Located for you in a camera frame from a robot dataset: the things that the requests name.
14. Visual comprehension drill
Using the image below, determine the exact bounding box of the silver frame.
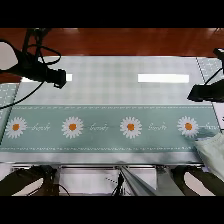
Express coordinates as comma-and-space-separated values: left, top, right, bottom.
0, 161, 224, 197

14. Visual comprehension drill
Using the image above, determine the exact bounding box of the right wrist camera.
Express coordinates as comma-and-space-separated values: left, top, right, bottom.
212, 47, 224, 64

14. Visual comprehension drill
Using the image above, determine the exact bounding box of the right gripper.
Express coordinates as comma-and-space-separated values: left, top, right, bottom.
186, 79, 224, 103

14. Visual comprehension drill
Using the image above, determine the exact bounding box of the black cable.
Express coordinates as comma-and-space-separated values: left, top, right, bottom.
0, 43, 63, 111
111, 171, 126, 197

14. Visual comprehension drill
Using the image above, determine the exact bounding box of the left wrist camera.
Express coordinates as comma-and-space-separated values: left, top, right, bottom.
21, 28, 53, 51

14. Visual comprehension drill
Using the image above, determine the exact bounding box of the pale green T-shirt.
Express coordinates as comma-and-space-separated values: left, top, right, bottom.
193, 132, 224, 183

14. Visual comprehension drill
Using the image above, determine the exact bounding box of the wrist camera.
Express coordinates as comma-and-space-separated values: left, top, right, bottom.
212, 47, 224, 64
21, 28, 53, 51

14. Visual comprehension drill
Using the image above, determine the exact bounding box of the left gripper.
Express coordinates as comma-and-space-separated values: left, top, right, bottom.
46, 67, 68, 90

